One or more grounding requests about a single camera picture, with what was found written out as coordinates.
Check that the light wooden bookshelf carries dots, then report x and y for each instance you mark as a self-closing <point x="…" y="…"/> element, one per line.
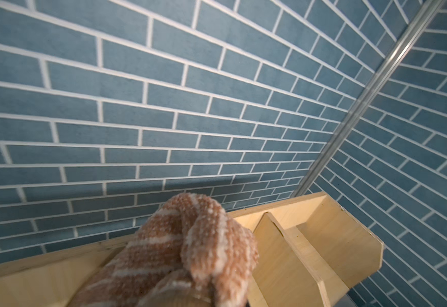
<point x="312" y="252"/>

